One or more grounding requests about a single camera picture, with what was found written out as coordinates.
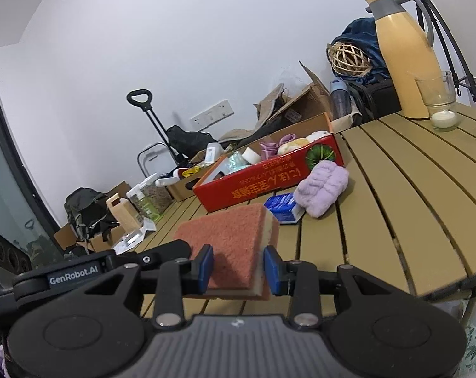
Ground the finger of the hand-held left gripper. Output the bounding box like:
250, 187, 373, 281
13, 240, 192, 310

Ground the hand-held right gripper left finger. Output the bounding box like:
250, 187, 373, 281
70, 244, 215, 330

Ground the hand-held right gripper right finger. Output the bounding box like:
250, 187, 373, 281
262, 245, 420, 330

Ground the red and yellow scouring sponge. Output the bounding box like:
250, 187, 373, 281
173, 203, 281, 301

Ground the red cardboard box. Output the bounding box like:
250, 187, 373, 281
192, 112, 345, 214

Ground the purple satin scrunchie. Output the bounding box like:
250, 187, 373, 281
259, 134, 298, 158

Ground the low cardboard box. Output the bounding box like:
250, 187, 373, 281
54, 220, 123, 255

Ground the blue tissue packet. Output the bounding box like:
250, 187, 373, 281
263, 193, 307, 225

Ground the dark green backpack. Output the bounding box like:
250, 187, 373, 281
64, 188, 117, 242

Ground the clear plastic package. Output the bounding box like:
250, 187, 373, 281
114, 220, 158, 255

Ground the brown cardboard box with cutout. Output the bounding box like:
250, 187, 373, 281
167, 152, 231, 203

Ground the clear plastic grain jar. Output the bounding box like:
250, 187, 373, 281
133, 172, 174, 214

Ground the green spray bottle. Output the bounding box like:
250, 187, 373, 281
127, 188, 160, 221

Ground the lavender fluffy towel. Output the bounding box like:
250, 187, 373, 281
293, 161, 350, 220

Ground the white bottle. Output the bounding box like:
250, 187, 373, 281
155, 169, 190, 187

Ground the glass door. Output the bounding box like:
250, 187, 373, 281
0, 75, 66, 269

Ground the small white carton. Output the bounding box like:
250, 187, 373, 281
204, 143, 225, 165

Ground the black trolley bag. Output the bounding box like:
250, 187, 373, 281
166, 125, 220, 159

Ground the open brown cardboard box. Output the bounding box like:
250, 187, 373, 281
218, 61, 334, 147

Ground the blue water bottle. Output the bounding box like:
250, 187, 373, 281
330, 79, 353, 121

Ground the black case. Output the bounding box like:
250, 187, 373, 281
348, 77, 403, 123

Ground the black table leg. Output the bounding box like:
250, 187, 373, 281
463, 283, 476, 324

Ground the wicker ball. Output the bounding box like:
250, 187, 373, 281
326, 43, 373, 78

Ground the glass candle jar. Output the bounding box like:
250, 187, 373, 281
414, 71, 459, 133

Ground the dark blue blanket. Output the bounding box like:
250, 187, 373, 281
332, 18, 390, 76

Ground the yellow thermos jug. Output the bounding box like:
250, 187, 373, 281
365, 0, 456, 120

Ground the black tripod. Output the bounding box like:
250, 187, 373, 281
395, 0, 476, 101

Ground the white folding stool frame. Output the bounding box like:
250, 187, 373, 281
136, 141, 176, 179

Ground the white wall socket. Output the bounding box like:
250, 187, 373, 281
189, 100, 236, 128

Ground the black trolley handle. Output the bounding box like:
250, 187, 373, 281
127, 89, 180, 163

